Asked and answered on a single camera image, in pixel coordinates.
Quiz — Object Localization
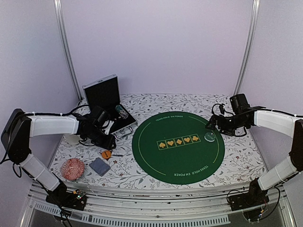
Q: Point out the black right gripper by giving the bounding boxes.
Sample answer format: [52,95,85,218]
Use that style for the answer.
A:
[205,114,248,136]

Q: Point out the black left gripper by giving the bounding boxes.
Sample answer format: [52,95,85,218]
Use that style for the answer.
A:
[85,127,116,150]

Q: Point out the green dealer button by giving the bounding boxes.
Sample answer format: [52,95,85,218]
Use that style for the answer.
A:
[204,132,216,142]

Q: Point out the orange big blind button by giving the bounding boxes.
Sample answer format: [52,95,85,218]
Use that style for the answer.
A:
[101,150,112,160]

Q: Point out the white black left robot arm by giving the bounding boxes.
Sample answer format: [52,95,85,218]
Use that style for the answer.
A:
[1,107,116,205]

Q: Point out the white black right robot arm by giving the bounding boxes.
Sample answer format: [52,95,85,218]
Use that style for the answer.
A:
[205,94,303,206]

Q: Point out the right poker chip stack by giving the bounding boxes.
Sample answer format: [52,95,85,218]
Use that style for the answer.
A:
[115,105,129,119]

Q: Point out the white ceramic mug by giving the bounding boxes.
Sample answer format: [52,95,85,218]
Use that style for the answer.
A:
[65,134,80,145]

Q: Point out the red patterned bowl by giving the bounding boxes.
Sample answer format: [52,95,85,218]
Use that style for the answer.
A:
[61,158,85,181]

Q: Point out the round green poker mat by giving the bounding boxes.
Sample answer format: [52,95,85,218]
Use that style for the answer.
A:
[132,112,225,185]

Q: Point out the aluminium poker chip case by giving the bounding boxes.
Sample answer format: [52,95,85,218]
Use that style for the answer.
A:
[82,74,137,140]

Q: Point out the aluminium front rail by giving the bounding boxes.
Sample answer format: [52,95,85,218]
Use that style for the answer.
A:
[21,183,296,227]

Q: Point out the right aluminium frame post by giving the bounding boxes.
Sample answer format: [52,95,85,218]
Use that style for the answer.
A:
[233,0,260,95]

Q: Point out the aluminium frame post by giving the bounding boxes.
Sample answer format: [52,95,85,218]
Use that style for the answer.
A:
[53,0,82,101]
[233,0,260,95]

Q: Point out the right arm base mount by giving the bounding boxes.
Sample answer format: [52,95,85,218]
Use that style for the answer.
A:
[226,190,269,222]

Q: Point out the left aluminium frame post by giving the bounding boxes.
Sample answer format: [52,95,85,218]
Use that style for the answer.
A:
[53,0,82,101]

